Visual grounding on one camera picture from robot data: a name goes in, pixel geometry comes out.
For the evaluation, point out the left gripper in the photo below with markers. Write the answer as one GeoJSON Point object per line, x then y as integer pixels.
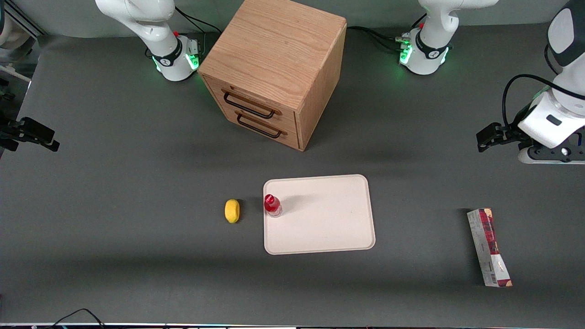
{"type": "Point", "coordinates": [506, 135]}

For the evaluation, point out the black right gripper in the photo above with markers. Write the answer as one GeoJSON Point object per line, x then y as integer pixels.
{"type": "Point", "coordinates": [13, 130]}

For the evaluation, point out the red cookie box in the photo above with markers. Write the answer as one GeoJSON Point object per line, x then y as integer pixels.
{"type": "Point", "coordinates": [489, 246]}

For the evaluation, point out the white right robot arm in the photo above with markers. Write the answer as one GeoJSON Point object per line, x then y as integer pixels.
{"type": "Point", "coordinates": [171, 57]}

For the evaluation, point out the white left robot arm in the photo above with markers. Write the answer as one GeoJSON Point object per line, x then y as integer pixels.
{"type": "Point", "coordinates": [427, 52]}

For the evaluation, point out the beige plastic tray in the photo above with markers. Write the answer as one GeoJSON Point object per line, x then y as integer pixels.
{"type": "Point", "coordinates": [324, 214]}

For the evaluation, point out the white rounded object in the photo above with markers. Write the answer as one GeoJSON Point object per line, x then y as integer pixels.
{"type": "Point", "coordinates": [16, 40]}

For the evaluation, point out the yellow lemon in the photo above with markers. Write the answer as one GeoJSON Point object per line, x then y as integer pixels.
{"type": "Point", "coordinates": [232, 211]}

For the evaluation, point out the small red-capped bottle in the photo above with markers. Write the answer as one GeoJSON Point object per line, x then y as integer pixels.
{"type": "Point", "coordinates": [272, 204]}

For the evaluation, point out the wooden drawer cabinet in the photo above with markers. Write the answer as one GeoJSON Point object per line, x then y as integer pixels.
{"type": "Point", "coordinates": [274, 50]}

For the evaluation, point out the aluminium frame rail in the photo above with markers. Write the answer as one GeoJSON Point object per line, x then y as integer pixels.
{"type": "Point", "coordinates": [25, 22]}

